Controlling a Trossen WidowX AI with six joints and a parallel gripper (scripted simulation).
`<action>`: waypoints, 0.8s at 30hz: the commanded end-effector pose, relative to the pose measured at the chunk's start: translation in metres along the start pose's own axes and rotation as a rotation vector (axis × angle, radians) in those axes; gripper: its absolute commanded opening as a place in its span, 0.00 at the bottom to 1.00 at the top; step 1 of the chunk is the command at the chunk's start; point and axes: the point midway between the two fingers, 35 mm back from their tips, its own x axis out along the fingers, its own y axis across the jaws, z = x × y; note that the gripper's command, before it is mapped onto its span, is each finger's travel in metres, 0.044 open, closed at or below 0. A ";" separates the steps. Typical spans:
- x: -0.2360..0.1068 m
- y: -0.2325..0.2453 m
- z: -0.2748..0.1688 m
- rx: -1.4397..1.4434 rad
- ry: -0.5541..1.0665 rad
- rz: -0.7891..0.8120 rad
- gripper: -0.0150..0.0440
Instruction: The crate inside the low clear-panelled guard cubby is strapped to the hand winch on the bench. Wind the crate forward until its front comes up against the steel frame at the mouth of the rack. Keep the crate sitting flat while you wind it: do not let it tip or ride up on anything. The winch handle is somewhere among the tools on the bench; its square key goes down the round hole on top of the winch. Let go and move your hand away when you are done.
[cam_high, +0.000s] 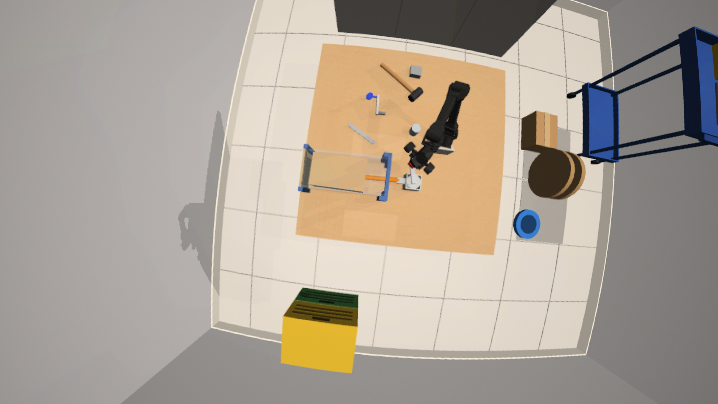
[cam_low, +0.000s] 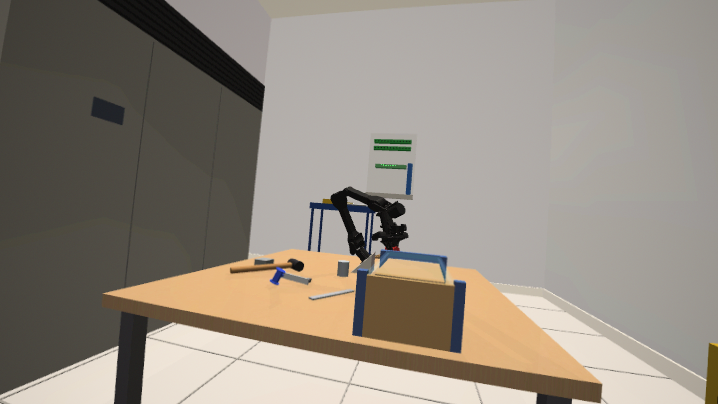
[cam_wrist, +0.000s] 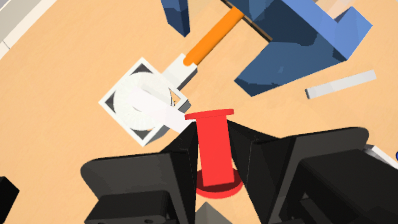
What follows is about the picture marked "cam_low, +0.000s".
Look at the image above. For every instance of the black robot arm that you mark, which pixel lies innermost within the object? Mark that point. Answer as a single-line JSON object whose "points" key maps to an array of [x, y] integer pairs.
{"points": [[386, 211]]}

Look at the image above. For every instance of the grey cylinder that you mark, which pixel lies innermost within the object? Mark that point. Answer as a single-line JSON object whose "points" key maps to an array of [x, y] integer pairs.
{"points": [[343, 268]]}

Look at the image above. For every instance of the grey flat bar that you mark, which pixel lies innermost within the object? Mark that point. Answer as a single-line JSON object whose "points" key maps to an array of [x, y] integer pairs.
{"points": [[318, 297]]}

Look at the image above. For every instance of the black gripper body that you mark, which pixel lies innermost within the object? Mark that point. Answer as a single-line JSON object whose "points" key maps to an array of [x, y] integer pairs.
{"points": [[385, 234]]}

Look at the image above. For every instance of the black-headed mallet with wooden handle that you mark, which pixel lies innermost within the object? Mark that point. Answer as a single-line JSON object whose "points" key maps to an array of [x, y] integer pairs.
{"points": [[291, 264]]}

